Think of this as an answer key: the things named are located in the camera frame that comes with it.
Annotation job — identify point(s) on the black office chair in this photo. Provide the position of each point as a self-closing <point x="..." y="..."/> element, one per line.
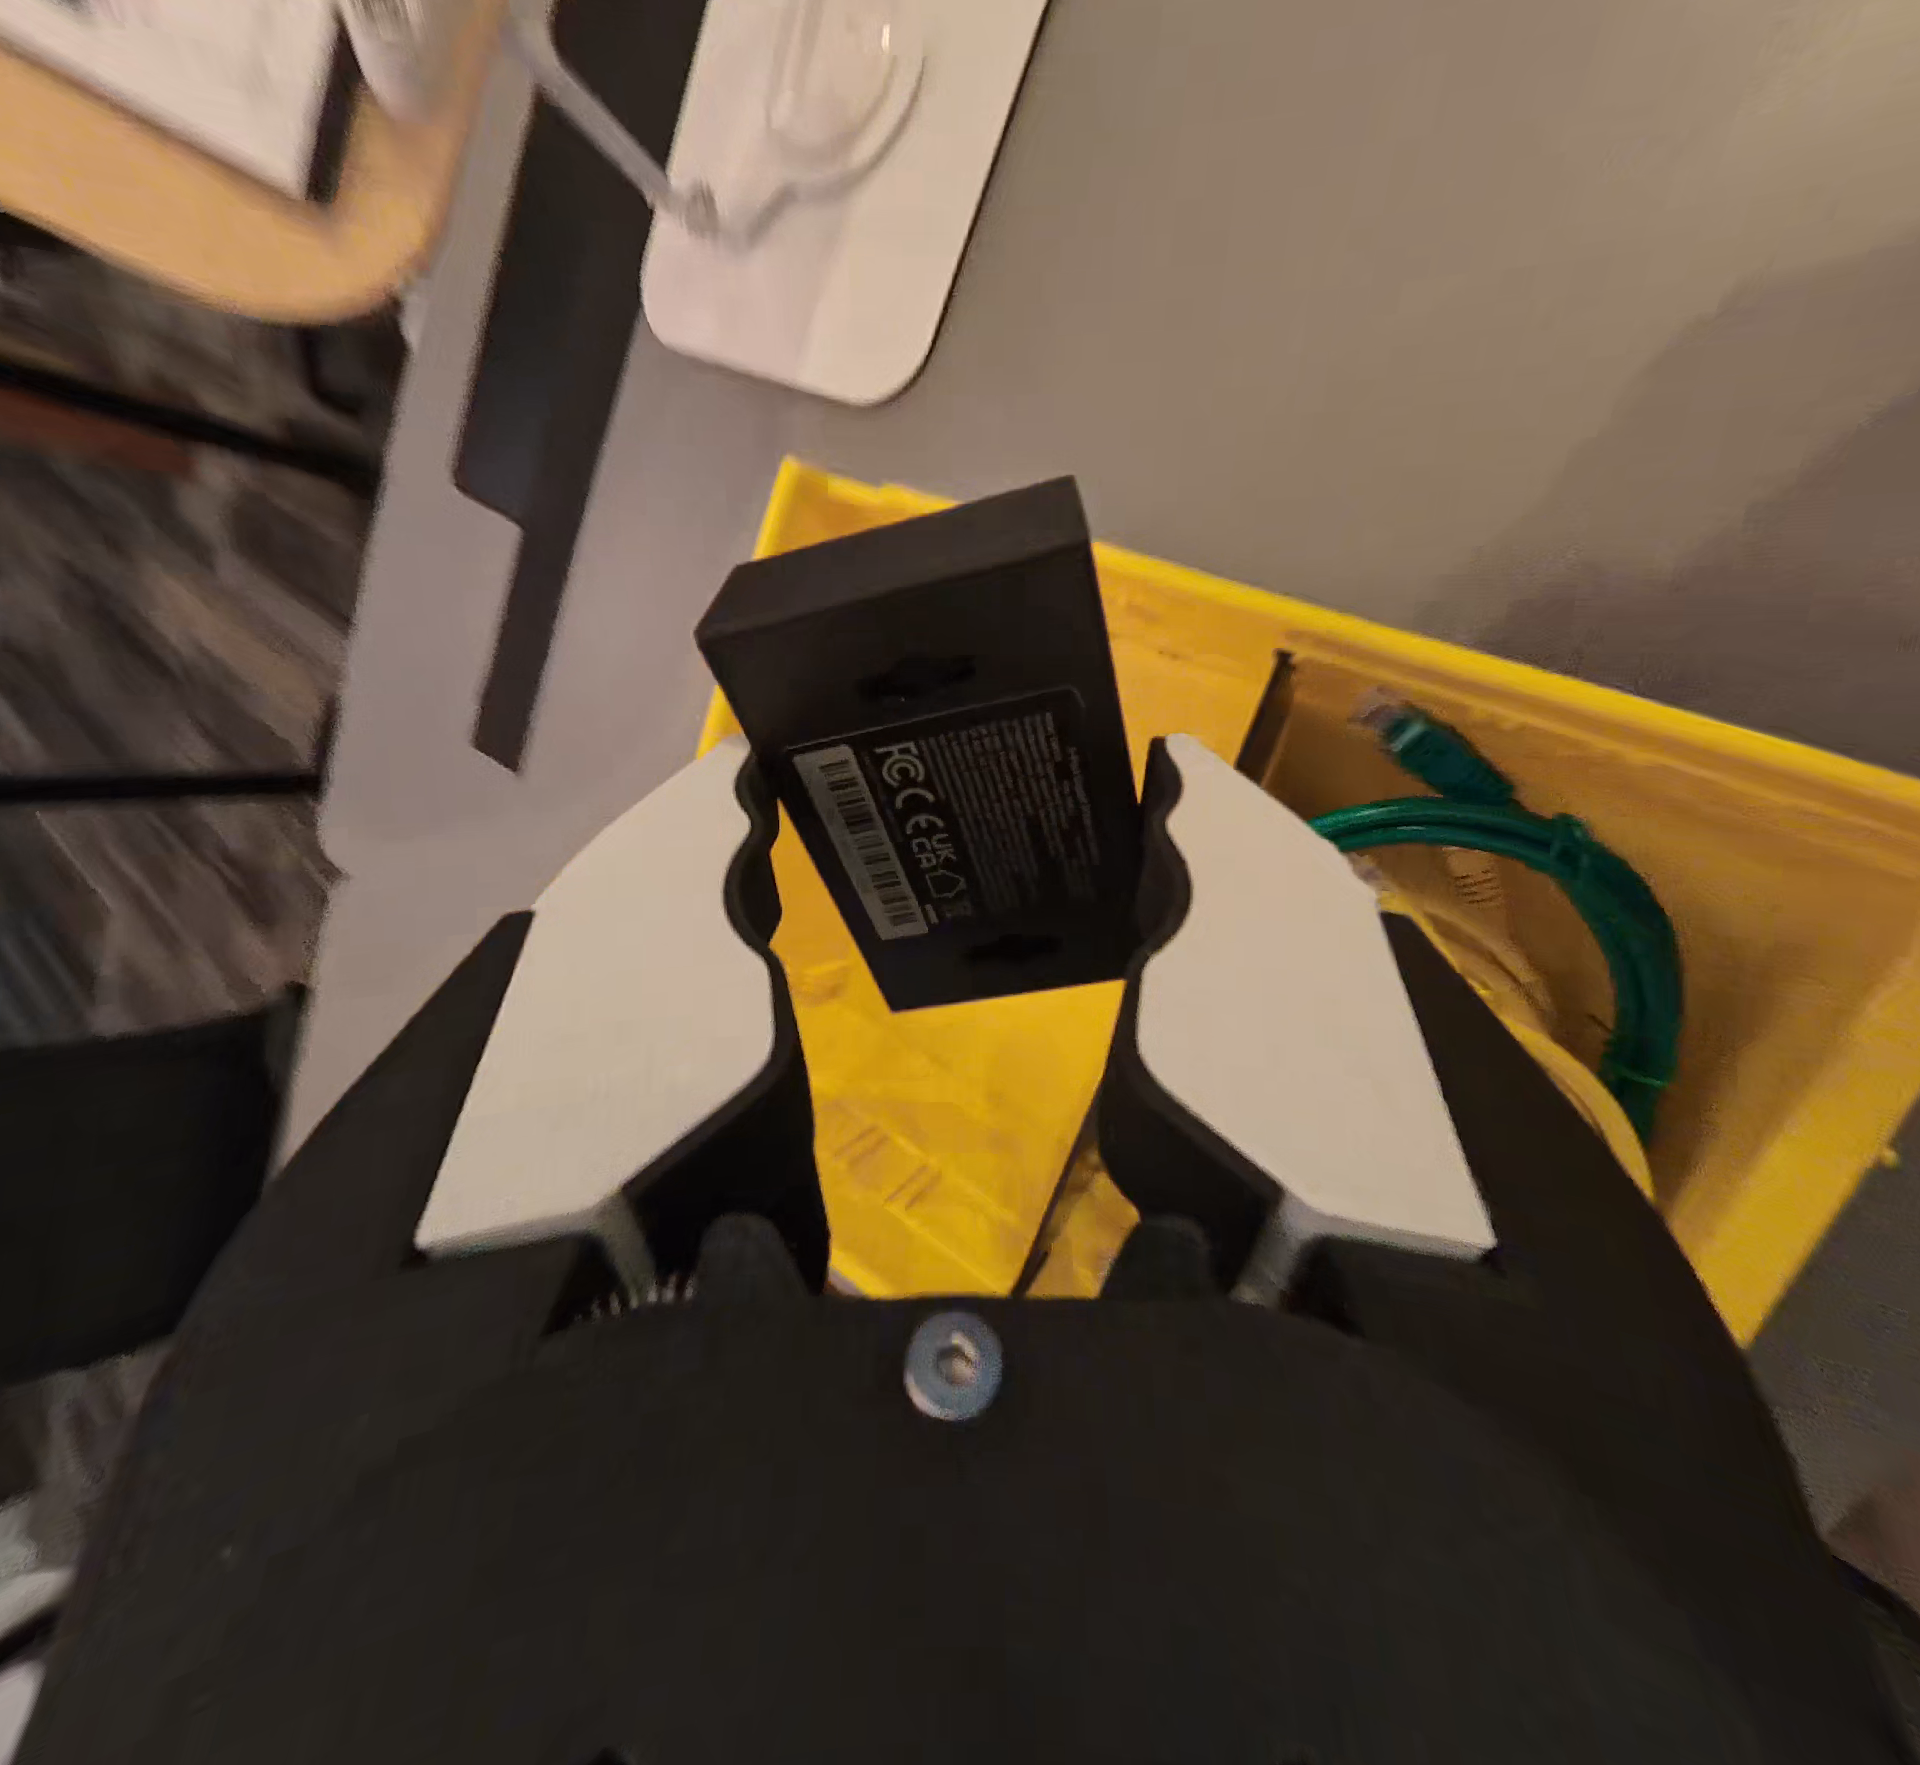
<point x="134" y="1166"/>

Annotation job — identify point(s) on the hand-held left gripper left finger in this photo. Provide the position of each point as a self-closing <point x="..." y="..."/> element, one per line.
<point x="615" y="1045"/>

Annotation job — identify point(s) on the clear safety glasses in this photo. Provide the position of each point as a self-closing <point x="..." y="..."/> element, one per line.
<point x="841" y="69"/>

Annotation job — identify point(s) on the yellow plastic bin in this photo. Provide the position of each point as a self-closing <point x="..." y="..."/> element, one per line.
<point x="1184" y="625"/>

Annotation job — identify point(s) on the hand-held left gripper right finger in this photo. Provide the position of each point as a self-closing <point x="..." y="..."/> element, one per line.
<point x="1304" y="1045"/>

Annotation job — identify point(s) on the black network switch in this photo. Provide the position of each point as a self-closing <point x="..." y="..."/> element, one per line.
<point x="930" y="686"/>

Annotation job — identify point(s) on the wooden board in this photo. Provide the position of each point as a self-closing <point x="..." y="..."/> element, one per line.
<point x="224" y="234"/>

